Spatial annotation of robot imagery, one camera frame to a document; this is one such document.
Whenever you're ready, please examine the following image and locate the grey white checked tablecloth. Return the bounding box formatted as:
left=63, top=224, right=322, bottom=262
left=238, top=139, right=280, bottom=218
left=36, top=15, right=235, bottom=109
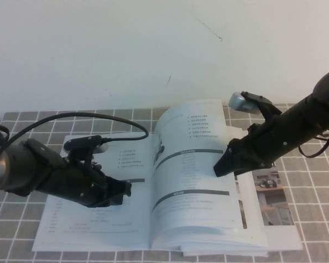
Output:
left=0, top=102, right=329, bottom=263

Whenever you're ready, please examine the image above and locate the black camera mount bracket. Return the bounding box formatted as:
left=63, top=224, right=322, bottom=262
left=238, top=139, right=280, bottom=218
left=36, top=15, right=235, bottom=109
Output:
left=256, top=102, right=282, bottom=125
left=67, top=146, right=95, bottom=168

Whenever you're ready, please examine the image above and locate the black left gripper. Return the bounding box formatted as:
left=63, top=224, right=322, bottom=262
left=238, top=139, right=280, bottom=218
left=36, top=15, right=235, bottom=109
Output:
left=42, top=156, right=133, bottom=208

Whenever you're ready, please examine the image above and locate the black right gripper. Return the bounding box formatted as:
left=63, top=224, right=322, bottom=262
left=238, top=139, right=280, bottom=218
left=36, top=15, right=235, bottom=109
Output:
left=213, top=116, right=288, bottom=178

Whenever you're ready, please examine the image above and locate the white catalogue book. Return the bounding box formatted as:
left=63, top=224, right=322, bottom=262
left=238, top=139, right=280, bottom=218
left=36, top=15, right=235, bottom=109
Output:
left=31, top=98, right=269, bottom=251

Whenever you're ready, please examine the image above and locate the booklet with room photo cover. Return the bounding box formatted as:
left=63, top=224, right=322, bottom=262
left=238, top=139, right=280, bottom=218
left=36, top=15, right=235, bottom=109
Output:
left=223, top=124, right=304, bottom=251

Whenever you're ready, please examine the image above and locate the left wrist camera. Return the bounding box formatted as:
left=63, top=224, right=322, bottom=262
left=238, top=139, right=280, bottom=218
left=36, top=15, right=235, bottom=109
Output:
left=63, top=135, right=110, bottom=155

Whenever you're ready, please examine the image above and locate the black right camera mount bracket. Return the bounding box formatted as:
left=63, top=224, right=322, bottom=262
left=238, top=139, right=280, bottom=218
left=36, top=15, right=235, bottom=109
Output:
left=256, top=102, right=282, bottom=125

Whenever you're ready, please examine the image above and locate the plain white booklet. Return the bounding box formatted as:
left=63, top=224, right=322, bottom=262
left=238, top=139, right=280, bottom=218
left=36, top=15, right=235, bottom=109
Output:
left=180, top=243, right=269, bottom=258

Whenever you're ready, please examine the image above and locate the thick black camera cable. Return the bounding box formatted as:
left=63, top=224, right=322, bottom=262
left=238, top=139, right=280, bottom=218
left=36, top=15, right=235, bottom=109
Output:
left=0, top=112, right=150, bottom=168

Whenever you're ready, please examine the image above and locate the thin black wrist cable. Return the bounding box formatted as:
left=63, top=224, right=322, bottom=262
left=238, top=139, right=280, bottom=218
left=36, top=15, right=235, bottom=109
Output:
left=298, top=131, right=329, bottom=159

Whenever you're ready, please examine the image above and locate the black left camera mount bracket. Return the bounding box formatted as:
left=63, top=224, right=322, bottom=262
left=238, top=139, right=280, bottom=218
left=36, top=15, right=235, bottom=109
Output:
left=67, top=146, right=95, bottom=168

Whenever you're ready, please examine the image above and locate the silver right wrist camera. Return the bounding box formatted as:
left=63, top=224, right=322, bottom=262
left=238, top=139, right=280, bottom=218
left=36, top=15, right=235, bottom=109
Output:
left=228, top=91, right=274, bottom=115

